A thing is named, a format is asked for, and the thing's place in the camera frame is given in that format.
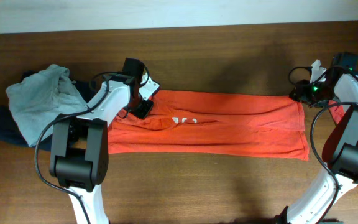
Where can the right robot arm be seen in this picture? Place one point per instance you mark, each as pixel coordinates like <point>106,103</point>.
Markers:
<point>339,158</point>

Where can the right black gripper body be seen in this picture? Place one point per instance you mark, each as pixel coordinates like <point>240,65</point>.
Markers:
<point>312,94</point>

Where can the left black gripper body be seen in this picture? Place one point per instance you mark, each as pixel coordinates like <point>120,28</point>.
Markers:
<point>140,107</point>

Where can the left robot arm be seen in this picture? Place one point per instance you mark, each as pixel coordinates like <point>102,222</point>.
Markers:
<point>79,153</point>

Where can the orange soccer t-shirt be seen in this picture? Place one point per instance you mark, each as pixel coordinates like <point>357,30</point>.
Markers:
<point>215,123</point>

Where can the folded navy garment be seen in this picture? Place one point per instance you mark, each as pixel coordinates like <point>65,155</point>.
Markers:
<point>9,132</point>

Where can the folded grey shirt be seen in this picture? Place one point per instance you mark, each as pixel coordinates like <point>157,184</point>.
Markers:
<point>38,99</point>

